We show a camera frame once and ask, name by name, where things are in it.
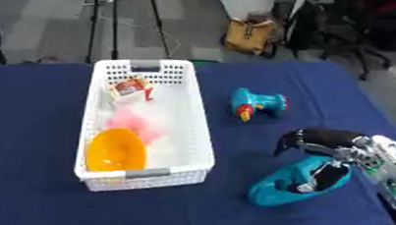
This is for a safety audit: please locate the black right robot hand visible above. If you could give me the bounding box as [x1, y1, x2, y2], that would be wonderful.
[269, 124, 369, 197]

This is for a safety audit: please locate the teal toy iron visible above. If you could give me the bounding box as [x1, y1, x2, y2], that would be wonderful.
[246, 150, 356, 212]

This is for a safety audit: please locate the teal toy drill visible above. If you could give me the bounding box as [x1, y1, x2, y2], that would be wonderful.
[228, 86, 289, 126]

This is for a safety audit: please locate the black office chair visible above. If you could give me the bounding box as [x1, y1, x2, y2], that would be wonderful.
[317, 0, 396, 84]

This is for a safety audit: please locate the tan bag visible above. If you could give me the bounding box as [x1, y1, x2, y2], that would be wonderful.
[220, 16, 279, 57]

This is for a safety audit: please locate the white cylindrical bin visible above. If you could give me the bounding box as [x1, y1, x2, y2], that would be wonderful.
[215, 0, 280, 23]

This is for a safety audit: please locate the white plastic basket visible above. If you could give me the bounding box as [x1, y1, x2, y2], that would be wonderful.
[70, 53, 222, 200]

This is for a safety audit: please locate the red snack packet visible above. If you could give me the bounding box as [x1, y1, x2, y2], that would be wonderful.
[107, 75, 158, 103]

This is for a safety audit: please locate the orange plastic bowl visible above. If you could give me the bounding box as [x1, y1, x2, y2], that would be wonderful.
[85, 126, 150, 176]

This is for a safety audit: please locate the black tripod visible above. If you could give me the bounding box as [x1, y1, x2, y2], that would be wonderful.
[82, 0, 177, 70]

